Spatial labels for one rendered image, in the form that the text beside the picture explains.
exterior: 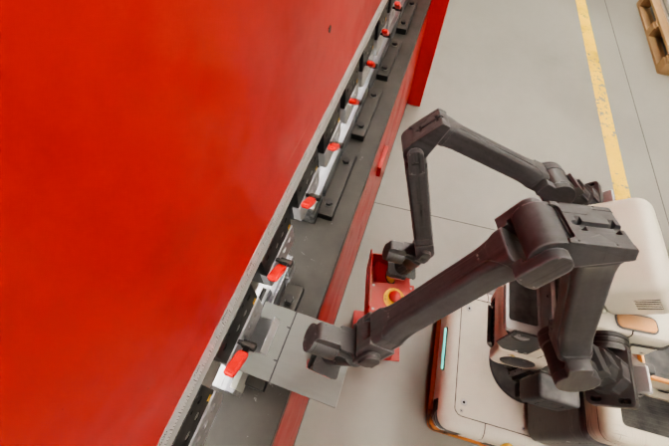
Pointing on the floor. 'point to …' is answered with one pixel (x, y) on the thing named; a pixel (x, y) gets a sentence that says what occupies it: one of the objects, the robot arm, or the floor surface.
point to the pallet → (655, 29)
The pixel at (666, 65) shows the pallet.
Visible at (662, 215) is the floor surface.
